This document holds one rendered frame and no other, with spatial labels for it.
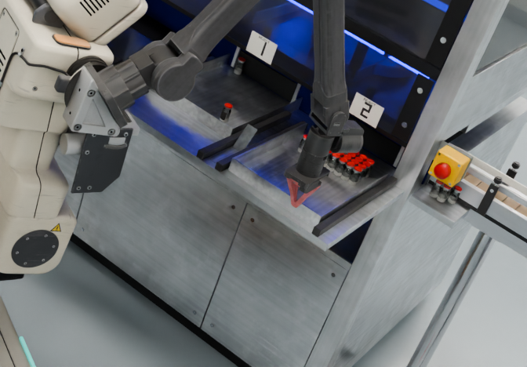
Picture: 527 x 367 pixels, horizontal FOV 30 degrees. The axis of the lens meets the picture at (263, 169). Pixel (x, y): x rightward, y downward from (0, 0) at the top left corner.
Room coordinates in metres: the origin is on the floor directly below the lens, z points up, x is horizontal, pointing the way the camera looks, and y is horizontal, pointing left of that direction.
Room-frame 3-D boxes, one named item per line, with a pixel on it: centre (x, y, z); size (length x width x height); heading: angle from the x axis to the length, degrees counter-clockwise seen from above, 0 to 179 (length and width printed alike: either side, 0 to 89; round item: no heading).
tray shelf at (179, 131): (2.21, 0.03, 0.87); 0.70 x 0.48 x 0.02; 66
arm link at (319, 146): (1.91, -0.10, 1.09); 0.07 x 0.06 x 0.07; 128
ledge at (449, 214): (2.24, -0.46, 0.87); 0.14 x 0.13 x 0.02; 156
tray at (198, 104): (2.34, 0.16, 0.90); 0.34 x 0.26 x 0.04; 156
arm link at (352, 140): (1.93, -0.12, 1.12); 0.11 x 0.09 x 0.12; 128
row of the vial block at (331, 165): (2.18, -0.15, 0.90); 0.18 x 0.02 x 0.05; 66
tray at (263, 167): (2.10, -0.11, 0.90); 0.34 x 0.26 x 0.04; 156
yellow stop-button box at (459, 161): (2.21, -0.43, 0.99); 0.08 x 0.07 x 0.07; 156
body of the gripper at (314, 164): (1.91, -0.09, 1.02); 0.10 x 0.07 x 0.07; 156
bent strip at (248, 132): (2.07, 0.09, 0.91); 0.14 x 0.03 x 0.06; 157
